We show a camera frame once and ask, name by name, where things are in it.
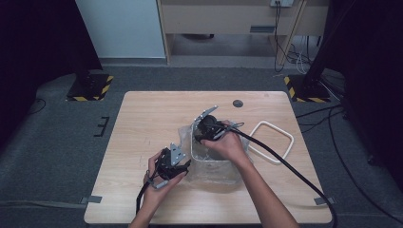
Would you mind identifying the black hanging power cable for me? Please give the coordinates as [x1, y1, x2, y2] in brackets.
[273, 1, 287, 73]

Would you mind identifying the hand-held gripper cable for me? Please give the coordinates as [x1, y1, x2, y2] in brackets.
[218, 121, 338, 228]
[135, 170, 160, 216]

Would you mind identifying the grey power strip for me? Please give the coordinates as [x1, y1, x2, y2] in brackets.
[270, 0, 295, 8]

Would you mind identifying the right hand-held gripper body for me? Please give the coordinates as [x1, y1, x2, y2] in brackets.
[193, 104, 230, 144]

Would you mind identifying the right hand-held gripper cable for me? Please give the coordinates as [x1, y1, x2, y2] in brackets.
[218, 121, 338, 228]

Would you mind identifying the clear plastic bag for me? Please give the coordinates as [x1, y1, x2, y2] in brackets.
[178, 119, 255, 185]

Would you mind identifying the white cabinet panel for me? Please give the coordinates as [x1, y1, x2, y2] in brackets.
[75, 0, 166, 59]

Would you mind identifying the white cable bundle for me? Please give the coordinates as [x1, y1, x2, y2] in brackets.
[295, 36, 311, 75]

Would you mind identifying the cream plastic bin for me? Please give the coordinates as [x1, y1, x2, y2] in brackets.
[189, 122, 252, 185]

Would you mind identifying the person's left hand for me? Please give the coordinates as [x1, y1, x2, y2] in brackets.
[143, 150, 188, 214]

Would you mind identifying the cream bin rim ring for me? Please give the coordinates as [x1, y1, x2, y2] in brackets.
[247, 120, 296, 166]

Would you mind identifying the dark curtain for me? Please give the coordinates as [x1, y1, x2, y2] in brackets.
[0, 0, 104, 148]
[329, 0, 403, 191]

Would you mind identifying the black stand base striped edge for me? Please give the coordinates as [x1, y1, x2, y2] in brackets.
[66, 74, 114, 103]
[283, 74, 331, 104]

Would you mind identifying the black slanted stand pole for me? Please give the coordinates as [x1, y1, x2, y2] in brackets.
[303, 0, 353, 88]

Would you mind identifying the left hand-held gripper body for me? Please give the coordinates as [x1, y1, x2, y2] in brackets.
[156, 142, 188, 181]

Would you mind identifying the thin black floor cable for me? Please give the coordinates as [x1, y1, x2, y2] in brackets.
[27, 98, 48, 116]

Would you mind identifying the short black floor cable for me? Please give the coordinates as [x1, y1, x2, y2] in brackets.
[296, 104, 345, 119]

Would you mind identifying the beige wooden desk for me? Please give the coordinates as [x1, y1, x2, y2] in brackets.
[156, 0, 331, 67]

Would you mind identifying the left hand-held gripper cable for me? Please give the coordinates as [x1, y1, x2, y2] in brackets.
[135, 170, 160, 216]

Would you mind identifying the long black floor cable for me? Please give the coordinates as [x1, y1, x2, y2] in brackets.
[327, 105, 403, 224]

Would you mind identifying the grey tape strip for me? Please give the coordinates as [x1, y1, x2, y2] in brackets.
[79, 195, 103, 204]
[314, 196, 336, 206]

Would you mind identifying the person's right hand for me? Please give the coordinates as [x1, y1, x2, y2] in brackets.
[201, 119, 252, 166]

